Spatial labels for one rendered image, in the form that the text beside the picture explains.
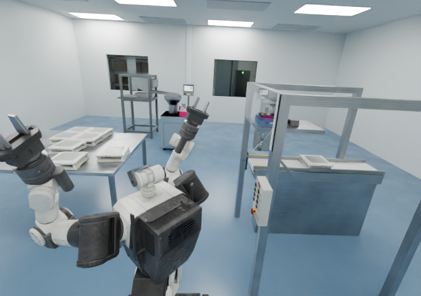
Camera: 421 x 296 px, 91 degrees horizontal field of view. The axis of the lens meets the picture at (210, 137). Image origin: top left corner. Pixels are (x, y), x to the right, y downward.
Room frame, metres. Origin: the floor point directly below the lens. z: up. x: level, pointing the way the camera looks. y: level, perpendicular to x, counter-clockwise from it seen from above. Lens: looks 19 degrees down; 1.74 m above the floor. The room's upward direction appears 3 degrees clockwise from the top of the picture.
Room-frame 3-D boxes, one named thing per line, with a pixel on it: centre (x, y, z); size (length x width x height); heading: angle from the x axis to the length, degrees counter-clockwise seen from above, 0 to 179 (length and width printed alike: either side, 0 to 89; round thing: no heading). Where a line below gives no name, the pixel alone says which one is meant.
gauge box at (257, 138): (1.87, -0.53, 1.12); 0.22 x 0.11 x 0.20; 91
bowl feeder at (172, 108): (4.46, 0.78, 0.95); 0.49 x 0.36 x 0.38; 90
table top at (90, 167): (2.09, 1.59, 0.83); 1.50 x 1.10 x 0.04; 92
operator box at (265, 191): (1.14, -0.35, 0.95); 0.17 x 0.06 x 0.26; 1
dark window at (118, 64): (6.96, 2.71, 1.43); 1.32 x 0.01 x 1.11; 90
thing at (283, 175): (2.01, -1.11, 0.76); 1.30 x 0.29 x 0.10; 91
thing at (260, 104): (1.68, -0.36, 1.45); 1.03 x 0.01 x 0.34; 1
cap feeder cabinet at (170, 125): (4.41, 0.73, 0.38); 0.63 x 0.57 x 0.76; 90
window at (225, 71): (6.97, -0.66, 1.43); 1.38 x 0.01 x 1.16; 90
